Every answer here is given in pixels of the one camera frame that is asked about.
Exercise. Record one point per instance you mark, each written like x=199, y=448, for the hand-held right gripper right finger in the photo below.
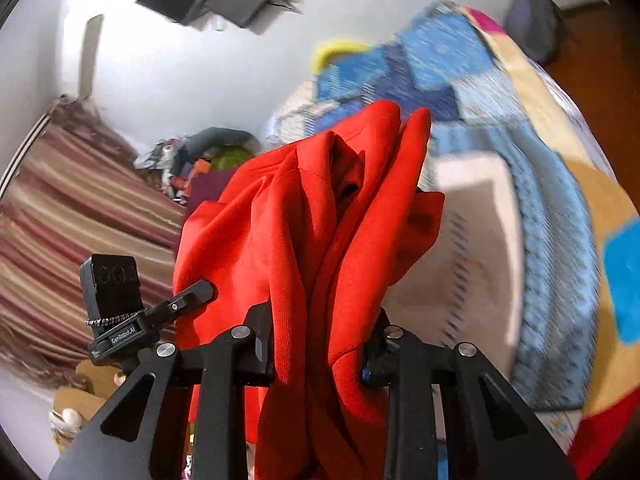
x=382, y=360

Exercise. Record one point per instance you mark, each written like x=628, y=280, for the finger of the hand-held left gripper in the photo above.
x=185, y=300

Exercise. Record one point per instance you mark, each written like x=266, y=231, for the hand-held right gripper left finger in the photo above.
x=260, y=345

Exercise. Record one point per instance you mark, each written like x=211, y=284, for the red garment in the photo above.
x=310, y=240

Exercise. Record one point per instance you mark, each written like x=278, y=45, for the pile of clothes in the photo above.
x=200, y=147

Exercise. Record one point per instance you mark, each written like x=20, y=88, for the striped cloth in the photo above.
x=75, y=210

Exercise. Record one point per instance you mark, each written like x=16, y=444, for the colour block fleece blanket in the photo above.
x=595, y=195

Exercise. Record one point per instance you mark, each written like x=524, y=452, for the yellow cloth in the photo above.
x=335, y=50

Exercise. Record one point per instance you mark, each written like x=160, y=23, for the blue patchwork quilt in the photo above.
x=430, y=55

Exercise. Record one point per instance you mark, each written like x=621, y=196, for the grey backpack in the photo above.
x=532, y=20

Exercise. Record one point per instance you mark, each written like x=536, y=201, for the white wall trunking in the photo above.
x=91, y=55

